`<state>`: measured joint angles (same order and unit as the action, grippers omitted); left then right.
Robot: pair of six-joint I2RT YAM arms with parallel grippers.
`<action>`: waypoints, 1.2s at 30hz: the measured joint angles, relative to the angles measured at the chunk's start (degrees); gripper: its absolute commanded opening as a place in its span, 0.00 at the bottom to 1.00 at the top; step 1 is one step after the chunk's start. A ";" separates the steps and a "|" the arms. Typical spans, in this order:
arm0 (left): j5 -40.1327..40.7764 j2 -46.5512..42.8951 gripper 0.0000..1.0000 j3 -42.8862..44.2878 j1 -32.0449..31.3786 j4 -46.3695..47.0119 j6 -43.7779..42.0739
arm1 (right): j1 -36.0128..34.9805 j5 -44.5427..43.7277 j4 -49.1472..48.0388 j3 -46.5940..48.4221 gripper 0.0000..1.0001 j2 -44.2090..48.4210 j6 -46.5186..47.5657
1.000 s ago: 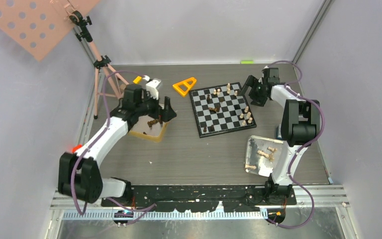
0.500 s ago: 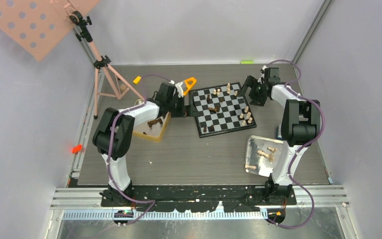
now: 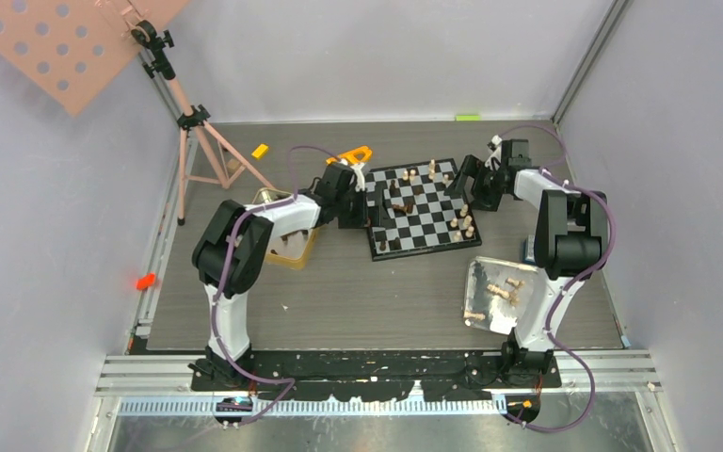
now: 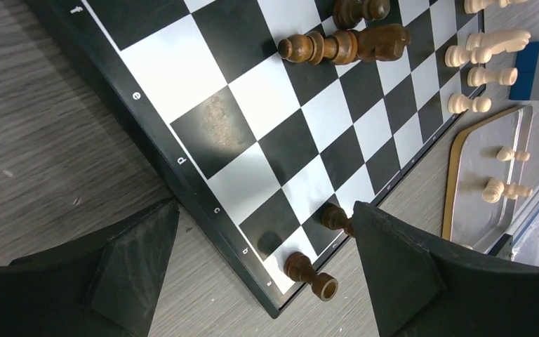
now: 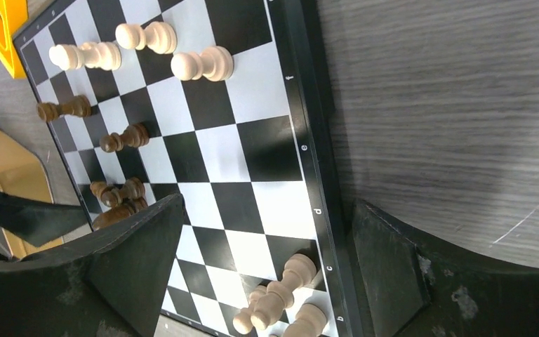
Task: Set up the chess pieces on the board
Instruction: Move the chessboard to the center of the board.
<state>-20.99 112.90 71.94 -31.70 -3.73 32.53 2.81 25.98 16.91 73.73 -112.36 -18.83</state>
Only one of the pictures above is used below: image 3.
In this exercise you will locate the natural wooden cube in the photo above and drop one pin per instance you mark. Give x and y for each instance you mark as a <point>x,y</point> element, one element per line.
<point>233,165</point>

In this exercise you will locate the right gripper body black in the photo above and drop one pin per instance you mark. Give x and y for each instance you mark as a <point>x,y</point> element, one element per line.
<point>484,188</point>

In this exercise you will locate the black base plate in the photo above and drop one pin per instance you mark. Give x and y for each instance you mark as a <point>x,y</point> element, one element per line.
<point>369,375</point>

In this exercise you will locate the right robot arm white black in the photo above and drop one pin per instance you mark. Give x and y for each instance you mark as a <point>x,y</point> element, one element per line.
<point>571,241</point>

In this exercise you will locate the pink tripod stand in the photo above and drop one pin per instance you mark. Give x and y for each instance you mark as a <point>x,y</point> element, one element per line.
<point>193,121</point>

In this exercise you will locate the yellow block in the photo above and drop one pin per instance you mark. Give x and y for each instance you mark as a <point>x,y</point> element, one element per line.
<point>260,151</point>

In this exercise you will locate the black white chessboard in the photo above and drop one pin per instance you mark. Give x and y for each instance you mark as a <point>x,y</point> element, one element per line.
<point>438,223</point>

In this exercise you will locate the blue toy brick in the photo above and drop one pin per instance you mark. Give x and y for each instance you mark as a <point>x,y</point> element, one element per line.
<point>528,253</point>

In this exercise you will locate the fallen dark piece on board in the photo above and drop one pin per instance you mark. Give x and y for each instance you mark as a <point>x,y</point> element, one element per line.
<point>405,209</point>

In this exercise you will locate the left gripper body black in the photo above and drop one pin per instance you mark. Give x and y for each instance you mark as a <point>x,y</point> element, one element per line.
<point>352,211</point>

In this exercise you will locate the orange plastic triangle frame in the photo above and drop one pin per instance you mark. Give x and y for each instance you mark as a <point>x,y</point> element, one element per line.
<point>359,156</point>

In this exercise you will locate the red clip on rail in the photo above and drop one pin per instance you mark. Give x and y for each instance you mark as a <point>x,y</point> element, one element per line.
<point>145,282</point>

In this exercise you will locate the light pawn beside tray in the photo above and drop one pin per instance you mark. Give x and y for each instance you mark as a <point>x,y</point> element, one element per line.
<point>474,316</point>

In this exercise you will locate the gold-rimmed metal tin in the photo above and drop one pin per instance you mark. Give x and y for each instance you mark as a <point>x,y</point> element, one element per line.
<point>291,250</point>

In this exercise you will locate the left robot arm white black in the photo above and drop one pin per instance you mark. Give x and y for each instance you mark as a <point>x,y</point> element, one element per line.
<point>230,254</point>

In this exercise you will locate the pink perforated board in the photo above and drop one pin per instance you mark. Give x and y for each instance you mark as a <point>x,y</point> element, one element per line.
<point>74,49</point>

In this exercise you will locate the silver tin lid tray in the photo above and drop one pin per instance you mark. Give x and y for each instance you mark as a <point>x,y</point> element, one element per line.
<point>499,289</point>

